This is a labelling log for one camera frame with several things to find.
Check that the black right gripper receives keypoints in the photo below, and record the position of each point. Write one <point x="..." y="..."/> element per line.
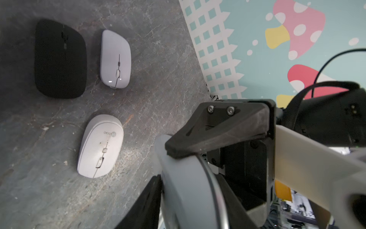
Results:
<point x="238" y="138"/>

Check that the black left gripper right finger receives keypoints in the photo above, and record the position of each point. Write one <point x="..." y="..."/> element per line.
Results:
<point x="237" y="215"/>

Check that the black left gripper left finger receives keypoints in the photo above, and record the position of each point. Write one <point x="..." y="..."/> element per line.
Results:
<point x="144" y="214"/>

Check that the silver grey mouse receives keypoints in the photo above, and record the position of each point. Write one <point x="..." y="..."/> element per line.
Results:
<point x="191" y="196"/>

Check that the white rounded mouse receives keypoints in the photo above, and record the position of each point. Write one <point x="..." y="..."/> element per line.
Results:
<point x="100" y="147"/>

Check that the light grey slim mouse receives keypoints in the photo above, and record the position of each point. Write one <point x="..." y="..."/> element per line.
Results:
<point x="116" y="60"/>

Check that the black mouse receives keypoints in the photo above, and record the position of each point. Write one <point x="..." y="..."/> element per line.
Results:
<point x="60" y="62"/>

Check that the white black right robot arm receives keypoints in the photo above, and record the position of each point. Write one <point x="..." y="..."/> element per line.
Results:
<point x="331" y="113"/>

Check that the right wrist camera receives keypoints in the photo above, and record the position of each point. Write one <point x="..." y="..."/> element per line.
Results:
<point x="333" y="181"/>

